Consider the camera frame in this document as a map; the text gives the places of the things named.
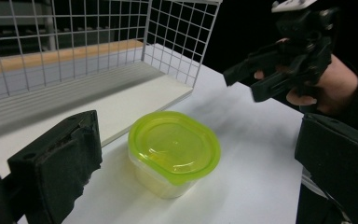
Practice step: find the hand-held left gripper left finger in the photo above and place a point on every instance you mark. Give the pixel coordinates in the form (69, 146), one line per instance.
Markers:
(52, 168)

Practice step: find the clear container with green lid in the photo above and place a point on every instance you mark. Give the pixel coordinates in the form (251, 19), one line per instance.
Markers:
(174, 146)

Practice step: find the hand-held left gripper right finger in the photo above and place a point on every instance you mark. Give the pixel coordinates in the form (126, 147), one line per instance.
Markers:
(341, 165)

